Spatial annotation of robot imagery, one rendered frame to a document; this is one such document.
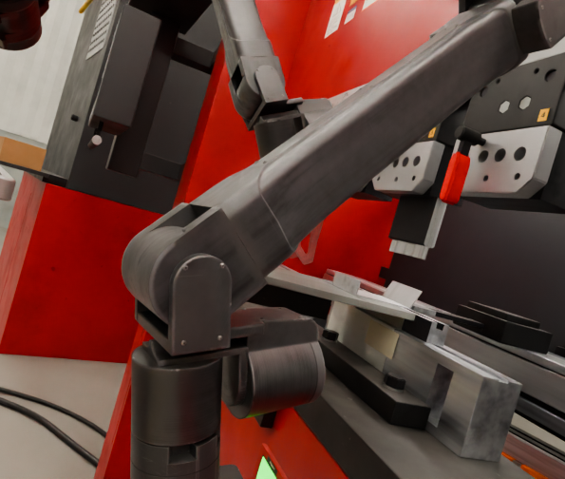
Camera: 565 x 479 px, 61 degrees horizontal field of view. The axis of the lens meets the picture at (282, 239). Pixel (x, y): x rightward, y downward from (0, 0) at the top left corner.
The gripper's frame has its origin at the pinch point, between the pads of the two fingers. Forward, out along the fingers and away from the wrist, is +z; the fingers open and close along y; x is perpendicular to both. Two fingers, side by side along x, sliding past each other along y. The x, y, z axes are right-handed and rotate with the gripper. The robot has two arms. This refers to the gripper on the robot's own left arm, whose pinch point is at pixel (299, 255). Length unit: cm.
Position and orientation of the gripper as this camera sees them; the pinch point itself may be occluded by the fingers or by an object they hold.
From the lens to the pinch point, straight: 70.2
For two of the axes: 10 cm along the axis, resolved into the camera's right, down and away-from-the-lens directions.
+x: -9.2, 2.5, -2.9
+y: -3.3, -1.2, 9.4
